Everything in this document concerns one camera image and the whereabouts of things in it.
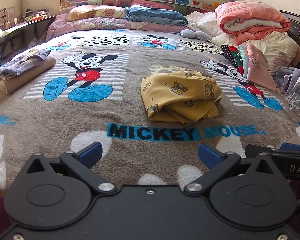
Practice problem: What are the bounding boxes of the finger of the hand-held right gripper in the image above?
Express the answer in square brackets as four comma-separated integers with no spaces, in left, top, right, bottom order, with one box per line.
[244,142,300,158]

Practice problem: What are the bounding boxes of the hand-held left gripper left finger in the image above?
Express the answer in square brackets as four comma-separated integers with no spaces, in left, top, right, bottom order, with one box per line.
[25,141,118,195]

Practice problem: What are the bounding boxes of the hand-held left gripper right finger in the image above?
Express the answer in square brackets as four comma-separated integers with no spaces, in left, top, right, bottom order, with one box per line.
[184,142,274,195]

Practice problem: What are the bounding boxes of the yellow printed pants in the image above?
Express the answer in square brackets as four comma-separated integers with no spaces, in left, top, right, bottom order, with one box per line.
[140,70,223,127]

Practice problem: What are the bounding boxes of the pile of grey clothes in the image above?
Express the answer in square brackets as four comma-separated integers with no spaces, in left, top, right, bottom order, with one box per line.
[275,66,300,123]

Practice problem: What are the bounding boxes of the printed cartoon blanket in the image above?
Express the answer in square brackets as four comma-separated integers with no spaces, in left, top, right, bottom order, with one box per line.
[0,29,300,200]

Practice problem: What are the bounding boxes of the pink printed shirt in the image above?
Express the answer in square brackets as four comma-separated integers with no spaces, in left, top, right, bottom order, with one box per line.
[245,44,277,92]

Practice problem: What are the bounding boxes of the mint green garment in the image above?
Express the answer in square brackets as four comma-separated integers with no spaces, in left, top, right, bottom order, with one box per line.
[239,45,249,79]

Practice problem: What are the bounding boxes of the beige folded towel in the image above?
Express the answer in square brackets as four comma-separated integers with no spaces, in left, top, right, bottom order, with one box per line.
[0,56,57,95]

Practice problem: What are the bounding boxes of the cream blanket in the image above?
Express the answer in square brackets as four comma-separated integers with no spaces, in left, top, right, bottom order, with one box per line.
[211,30,300,68]

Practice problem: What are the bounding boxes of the dark striped garment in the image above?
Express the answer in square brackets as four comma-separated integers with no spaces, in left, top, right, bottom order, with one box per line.
[220,44,248,83]

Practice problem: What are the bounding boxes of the dark wooden headboard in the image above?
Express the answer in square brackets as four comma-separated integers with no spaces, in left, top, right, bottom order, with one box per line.
[277,9,300,74]

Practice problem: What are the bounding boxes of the grey plush toy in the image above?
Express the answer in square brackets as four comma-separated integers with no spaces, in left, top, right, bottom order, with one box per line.
[180,29,212,41]

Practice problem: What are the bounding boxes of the pink folded quilt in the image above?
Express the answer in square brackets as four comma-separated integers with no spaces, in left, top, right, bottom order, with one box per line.
[214,1,292,46]

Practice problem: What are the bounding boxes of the yellow cartoon pillow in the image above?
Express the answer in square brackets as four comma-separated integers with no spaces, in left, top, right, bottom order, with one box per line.
[67,5,127,22]

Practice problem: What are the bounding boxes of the black desk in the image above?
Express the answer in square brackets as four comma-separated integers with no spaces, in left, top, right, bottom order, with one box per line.
[0,15,57,63]

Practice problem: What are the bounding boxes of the blue folded quilt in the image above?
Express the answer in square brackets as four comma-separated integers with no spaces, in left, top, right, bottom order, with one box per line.
[128,5,188,26]

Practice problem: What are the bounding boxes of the clutter of small desk things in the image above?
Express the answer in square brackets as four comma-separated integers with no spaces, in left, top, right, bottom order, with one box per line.
[15,9,51,22]

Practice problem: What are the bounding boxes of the red pillow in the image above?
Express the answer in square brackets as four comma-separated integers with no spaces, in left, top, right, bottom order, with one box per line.
[130,0,175,12]

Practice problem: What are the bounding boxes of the paper wall card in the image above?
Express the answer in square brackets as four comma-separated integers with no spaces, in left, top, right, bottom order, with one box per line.
[0,7,15,27]

